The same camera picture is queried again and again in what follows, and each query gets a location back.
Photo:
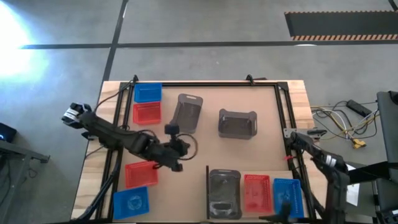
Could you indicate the black aluminium rig frame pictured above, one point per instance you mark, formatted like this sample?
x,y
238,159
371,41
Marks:
x,y
217,84

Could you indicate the grey plastic basket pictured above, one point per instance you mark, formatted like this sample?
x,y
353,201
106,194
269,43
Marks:
x,y
237,124
186,115
224,194

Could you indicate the blue plastic basket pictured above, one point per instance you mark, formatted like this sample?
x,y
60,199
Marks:
x,y
287,194
130,203
148,92

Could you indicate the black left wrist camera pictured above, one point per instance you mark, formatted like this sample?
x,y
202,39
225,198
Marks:
x,y
172,129

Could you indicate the dark metal stand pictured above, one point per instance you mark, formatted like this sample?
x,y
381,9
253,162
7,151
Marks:
x,y
18,151

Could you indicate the black power strip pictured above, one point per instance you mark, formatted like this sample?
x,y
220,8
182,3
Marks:
x,y
359,108

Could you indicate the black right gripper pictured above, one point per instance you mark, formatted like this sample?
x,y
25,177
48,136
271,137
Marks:
x,y
286,211

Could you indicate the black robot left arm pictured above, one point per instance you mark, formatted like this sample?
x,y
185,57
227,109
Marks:
x,y
109,133

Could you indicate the grey metal bracket plate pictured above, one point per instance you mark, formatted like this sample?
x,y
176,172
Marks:
x,y
289,131

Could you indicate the black hazard-striped floor mat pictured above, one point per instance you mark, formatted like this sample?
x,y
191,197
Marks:
x,y
342,25

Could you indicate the black device blue light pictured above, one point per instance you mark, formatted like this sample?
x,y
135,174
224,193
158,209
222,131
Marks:
x,y
7,132

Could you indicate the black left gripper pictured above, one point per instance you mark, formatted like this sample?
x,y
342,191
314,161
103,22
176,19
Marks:
x,y
169,152

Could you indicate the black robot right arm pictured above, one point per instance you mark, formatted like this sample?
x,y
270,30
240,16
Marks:
x,y
334,174

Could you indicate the small red clip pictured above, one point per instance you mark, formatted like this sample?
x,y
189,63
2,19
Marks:
x,y
288,157

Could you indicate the dark grey equipment stand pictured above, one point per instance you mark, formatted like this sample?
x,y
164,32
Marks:
x,y
388,124

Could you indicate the red plastic basket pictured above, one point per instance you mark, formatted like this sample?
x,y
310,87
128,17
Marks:
x,y
140,175
146,113
257,193

